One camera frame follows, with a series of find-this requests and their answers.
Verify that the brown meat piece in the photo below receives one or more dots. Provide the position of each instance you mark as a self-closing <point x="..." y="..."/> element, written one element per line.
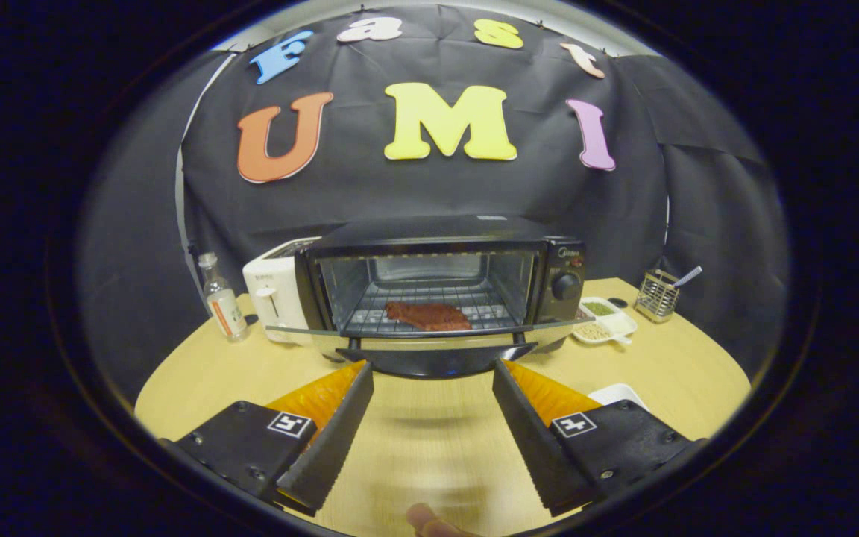
<point x="429" y="317"/>

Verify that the white slot toaster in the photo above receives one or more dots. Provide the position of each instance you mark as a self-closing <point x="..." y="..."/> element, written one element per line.
<point x="269" y="298"/>

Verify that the small black round lid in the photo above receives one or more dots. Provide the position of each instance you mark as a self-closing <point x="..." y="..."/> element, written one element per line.
<point x="618" y="303"/>

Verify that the white rectangular plate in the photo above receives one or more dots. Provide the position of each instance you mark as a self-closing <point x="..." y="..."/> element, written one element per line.
<point x="616" y="394"/>

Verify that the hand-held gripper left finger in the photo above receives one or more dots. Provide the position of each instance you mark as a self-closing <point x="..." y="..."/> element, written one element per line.
<point x="329" y="447"/>

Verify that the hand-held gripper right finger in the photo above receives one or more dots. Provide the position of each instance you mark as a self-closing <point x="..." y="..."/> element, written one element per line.
<point x="537" y="447"/>

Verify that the white divided bean dish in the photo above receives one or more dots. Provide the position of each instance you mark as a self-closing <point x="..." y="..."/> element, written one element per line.
<point x="616" y="322"/>

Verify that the black toaster oven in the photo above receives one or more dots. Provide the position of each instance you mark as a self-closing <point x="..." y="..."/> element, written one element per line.
<point x="437" y="231"/>

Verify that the clear glass bottle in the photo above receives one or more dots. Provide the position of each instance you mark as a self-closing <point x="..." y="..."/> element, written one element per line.
<point x="227" y="313"/>

